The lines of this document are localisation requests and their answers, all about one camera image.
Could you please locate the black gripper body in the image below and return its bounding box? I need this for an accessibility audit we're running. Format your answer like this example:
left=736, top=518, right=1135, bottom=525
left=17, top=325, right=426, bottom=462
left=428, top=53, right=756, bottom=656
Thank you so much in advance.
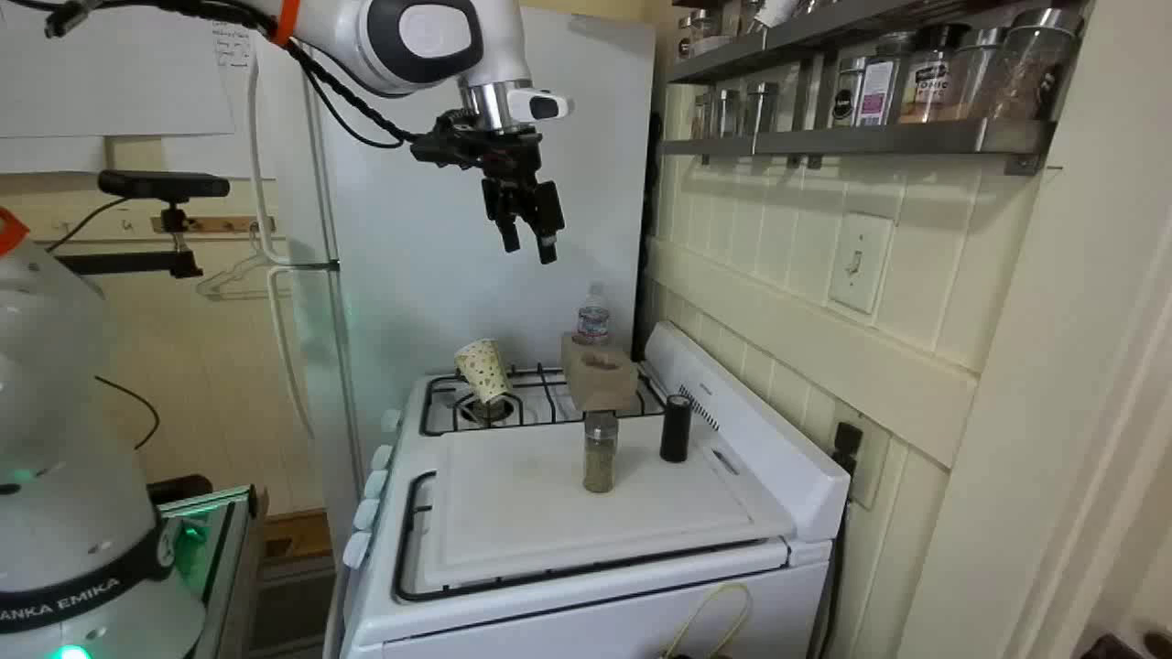
left=470, top=125, right=568, bottom=246

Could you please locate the glass salt cellar silver lid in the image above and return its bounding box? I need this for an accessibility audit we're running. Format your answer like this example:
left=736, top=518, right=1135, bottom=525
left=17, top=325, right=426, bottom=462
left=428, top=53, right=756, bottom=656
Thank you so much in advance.
left=582, top=411, right=622, bottom=497

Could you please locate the clear plastic water bottle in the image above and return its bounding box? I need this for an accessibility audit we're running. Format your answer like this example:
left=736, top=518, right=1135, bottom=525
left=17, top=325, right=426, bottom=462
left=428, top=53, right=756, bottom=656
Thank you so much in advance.
left=570, top=283, right=614, bottom=347

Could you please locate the white refrigerator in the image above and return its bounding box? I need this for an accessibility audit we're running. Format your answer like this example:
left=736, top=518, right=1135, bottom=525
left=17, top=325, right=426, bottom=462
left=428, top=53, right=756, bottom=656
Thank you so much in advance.
left=250, top=9, right=659, bottom=489

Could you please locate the black stove burner grate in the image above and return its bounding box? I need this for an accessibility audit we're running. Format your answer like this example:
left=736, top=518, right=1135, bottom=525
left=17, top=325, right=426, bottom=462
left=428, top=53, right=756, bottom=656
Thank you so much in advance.
left=418, top=363, right=669, bottom=440

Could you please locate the black cylindrical shaker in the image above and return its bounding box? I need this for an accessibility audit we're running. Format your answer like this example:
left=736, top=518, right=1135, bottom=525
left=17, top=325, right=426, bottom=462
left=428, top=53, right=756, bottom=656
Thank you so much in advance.
left=659, top=388, right=697, bottom=464

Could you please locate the white plastic cutting board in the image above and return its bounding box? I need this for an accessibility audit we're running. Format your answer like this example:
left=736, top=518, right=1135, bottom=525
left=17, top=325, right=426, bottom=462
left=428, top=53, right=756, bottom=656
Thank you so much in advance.
left=430, top=413, right=797, bottom=596

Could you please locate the white cutting board mat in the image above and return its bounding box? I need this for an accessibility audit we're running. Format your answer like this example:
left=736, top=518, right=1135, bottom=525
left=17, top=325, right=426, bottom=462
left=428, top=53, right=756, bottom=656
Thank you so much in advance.
left=393, top=467, right=784, bottom=602

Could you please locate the white gas stove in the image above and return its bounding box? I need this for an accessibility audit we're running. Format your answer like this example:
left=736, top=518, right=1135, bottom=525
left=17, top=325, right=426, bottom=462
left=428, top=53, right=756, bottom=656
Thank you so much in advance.
left=321, top=320, right=854, bottom=659

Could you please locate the spice jar with pale label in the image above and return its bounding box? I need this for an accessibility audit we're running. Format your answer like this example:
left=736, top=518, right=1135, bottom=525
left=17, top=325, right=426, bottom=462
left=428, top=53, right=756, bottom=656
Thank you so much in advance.
left=839, top=48, right=903, bottom=132

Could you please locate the glass spice jar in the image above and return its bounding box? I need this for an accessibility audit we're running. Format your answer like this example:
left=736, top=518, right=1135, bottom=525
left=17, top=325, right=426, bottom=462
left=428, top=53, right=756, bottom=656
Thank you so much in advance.
left=899, top=17, right=980, bottom=125
left=974, top=4, right=1086, bottom=121

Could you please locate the metal robot control box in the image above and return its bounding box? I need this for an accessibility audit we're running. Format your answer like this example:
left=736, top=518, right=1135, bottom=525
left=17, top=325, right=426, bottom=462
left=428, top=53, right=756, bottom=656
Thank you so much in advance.
left=141, top=480, right=271, bottom=659

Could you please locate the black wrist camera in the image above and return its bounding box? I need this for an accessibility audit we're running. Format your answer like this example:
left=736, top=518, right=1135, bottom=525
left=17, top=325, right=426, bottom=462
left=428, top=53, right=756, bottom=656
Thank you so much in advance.
left=411, top=108, right=495, bottom=168

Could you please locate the cream wall light switch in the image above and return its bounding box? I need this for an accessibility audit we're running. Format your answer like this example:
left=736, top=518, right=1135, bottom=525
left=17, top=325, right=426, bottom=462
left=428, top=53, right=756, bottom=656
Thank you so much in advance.
left=822, top=211, right=898, bottom=320

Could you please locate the steel wall spice rack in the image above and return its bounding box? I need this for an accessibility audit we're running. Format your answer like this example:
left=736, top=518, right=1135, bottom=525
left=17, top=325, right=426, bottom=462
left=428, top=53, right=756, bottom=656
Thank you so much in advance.
left=656, top=0, right=1091, bottom=178

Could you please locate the black stereo camera on stand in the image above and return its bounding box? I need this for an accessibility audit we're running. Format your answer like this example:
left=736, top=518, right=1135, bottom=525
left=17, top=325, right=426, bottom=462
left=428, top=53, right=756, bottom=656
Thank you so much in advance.
left=52, top=168, right=233, bottom=283

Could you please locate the wall outlet with black plug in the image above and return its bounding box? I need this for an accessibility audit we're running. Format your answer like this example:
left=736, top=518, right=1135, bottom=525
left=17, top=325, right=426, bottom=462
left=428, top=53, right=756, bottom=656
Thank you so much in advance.
left=832, top=418, right=893, bottom=508

